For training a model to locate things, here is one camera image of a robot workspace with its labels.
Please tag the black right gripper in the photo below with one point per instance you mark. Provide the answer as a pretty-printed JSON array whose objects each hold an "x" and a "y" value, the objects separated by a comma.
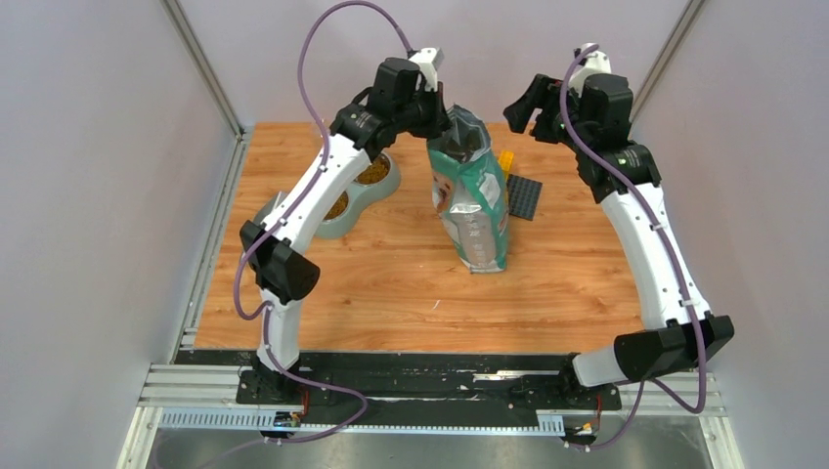
[{"x": 543, "y": 94}]

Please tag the green pet food bag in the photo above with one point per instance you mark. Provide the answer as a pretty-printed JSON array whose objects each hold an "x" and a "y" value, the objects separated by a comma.
[{"x": 469, "y": 192}]

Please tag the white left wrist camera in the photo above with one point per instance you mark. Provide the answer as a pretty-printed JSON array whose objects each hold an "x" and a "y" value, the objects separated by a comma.
[{"x": 428, "y": 60}]

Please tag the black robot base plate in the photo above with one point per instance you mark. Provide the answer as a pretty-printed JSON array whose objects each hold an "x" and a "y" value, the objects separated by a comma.
[{"x": 415, "y": 389}]

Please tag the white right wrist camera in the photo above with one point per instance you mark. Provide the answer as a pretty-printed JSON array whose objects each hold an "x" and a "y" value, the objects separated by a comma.
[{"x": 594, "y": 62}]

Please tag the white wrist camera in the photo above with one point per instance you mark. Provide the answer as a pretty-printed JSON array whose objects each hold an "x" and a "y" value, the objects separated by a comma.
[
  {"x": 428, "y": 60},
  {"x": 594, "y": 62}
]

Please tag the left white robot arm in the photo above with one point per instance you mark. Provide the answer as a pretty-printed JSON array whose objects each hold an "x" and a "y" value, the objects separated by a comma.
[{"x": 406, "y": 97}]

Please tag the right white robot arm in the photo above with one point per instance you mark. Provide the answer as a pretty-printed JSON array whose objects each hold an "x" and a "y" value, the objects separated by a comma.
[{"x": 679, "y": 330}]

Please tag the brown pet food kibble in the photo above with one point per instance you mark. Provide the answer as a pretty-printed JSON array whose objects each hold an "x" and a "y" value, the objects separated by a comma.
[{"x": 375, "y": 173}]

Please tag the teal double pet bowl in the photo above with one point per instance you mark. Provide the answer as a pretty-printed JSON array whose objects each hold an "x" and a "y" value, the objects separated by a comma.
[{"x": 362, "y": 200}]

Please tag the yellow building block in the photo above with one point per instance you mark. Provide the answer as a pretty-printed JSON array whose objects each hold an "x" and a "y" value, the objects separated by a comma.
[{"x": 505, "y": 160}]

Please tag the dark grey building baseplate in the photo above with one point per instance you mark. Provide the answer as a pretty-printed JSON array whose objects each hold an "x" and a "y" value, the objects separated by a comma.
[{"x": 523, "y": 196}]

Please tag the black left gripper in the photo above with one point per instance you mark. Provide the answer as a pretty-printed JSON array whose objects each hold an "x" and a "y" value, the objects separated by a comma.
[{"x": 438, "y": 120}]

